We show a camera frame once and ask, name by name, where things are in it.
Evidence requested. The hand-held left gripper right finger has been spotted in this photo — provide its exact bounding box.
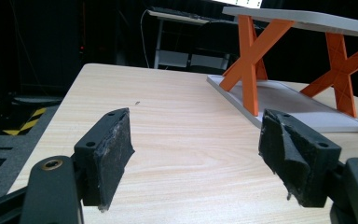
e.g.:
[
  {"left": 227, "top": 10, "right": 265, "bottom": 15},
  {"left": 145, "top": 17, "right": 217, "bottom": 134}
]
[{"left": 258, "top": 108, "right": 343, "bottom": 209}]

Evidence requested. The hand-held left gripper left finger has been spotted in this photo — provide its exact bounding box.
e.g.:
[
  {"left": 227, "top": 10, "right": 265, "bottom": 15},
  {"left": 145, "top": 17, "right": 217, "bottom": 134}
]
[{"left": 74, "top": 107, "right": 136, "bottom": 213}]

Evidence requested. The white shelf with orange legs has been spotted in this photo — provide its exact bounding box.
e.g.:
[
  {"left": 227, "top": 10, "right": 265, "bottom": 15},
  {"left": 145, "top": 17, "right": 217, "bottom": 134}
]
[{"left": 206, "top": 6, "right": 358, "bottom": 134}]

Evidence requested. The grey floor mat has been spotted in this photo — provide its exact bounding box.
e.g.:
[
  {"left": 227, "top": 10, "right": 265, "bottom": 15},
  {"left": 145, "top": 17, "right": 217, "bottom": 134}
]
[{"left": 0, "top": 105, "right": 60, "bottom": 206}]

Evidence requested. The white metal desk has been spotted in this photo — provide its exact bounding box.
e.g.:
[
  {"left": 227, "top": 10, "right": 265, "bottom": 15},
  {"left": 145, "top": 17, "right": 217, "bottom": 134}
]
[{"left": 146, "top": 8, "right": 231, "bottom": 71}]

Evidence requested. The black keyboard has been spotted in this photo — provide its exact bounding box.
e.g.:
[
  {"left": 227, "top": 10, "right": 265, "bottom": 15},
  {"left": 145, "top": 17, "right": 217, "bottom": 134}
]
[{"left": 150, "top": 7, "right": 213, "bottom": 21}]

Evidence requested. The white cable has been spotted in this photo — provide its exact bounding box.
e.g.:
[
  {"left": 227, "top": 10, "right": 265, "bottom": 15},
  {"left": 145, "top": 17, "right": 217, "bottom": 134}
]
[{"left": 140, "top": 8, "right": 151, "bottom": 69}]

